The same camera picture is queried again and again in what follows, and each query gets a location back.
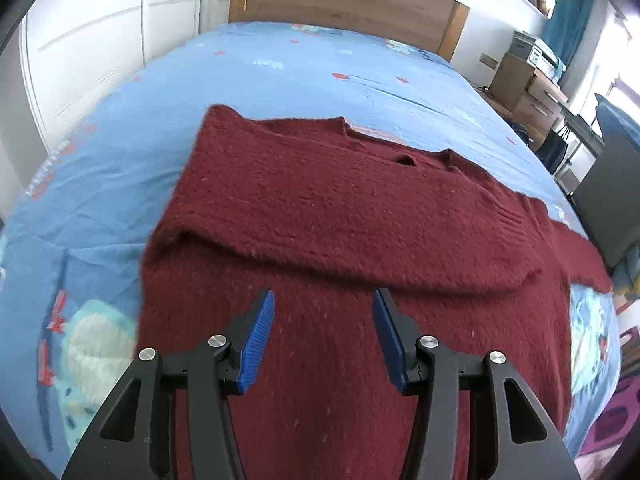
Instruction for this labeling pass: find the dark red knit sweater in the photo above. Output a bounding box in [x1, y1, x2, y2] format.
[138, 106, 612, 479]

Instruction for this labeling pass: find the pink plastic stool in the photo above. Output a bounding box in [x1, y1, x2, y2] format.
[578, 326, 639, 456]

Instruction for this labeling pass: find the blue dinosaur print bedsheet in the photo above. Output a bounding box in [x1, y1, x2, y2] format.
[1, 22, 620, 479]

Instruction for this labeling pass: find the dark grey chair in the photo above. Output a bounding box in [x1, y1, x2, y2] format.
[572, 136, 640, 268]

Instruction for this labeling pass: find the dark desk with legs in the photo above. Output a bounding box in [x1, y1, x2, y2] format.
[536, 103, 604, 181]

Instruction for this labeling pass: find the blue quilt on chair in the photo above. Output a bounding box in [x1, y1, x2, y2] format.
[594, 93, 640, 152]

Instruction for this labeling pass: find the wooden drawer cabinet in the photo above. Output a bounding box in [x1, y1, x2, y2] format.
[488, 53, 566, 151]

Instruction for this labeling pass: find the white printer on cabinet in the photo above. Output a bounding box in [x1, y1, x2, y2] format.
[509, 30, 566, 84]

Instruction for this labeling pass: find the teal curtain right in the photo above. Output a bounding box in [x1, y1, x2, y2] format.
[541, 0, 594, 82]

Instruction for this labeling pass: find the white wardrobe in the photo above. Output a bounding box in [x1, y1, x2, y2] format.
[0, 0, 237, 212]

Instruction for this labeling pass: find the wooden headboard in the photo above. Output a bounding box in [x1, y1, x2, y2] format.
[229, 0, 470, 61]

